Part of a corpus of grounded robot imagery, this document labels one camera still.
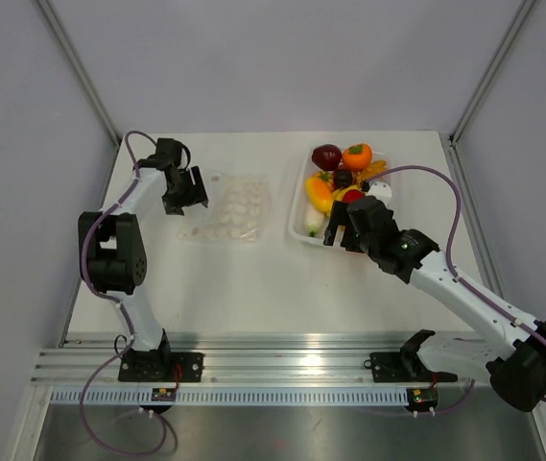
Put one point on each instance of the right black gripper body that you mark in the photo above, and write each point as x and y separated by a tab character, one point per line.
367	247

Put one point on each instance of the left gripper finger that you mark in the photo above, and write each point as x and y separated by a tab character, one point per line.
197	194
173	203

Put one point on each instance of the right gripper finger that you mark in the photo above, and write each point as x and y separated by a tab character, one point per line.
351	240
338	217

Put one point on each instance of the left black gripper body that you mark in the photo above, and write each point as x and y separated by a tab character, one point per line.
184	176

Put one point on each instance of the yellow orange mango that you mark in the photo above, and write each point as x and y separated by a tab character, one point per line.
319	194

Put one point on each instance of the dark purple fig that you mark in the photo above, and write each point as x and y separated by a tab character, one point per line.
343	178

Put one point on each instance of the clear polka dot zip bag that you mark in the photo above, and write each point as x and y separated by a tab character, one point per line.
238	210

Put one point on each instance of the orange persimmon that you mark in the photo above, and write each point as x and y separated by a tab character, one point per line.
357	157

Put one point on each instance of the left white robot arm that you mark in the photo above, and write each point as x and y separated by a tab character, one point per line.
114	264

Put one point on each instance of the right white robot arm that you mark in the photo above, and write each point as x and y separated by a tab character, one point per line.
514	361

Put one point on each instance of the white radish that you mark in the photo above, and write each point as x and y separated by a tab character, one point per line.
313	221

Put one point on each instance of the yellow banana bunch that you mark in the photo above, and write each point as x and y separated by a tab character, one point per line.
361	177

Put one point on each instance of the dark red apple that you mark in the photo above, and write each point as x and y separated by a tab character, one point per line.
327	157

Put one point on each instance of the white perforated plastic basket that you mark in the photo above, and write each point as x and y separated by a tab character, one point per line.
301	200

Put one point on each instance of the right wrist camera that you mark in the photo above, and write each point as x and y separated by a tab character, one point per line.
380	191

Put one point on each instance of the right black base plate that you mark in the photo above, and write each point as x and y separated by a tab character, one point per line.
391	367

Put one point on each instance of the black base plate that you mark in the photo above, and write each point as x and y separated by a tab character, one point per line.
145	367
391	367

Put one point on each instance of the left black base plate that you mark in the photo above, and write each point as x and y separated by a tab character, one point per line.
145	367

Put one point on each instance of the aluminium rail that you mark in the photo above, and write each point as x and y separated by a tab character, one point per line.
237	360

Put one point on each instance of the white slotted cable duct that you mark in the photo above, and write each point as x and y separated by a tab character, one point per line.
197	396

